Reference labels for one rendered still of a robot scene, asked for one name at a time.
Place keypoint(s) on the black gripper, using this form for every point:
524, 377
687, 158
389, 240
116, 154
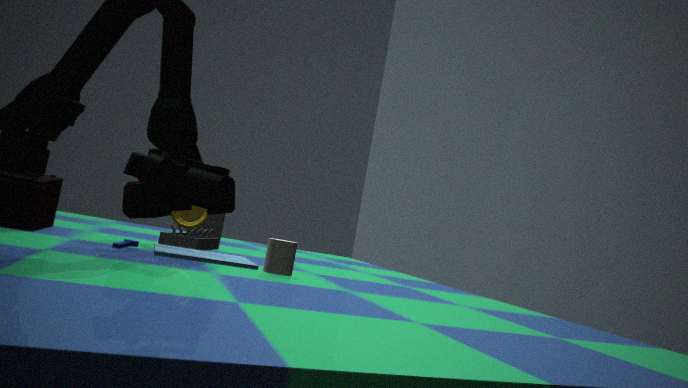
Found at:
138, 202

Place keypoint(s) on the yellow plate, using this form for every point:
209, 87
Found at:
190, 219

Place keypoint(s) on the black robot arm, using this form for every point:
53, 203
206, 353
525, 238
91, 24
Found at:
49, 104

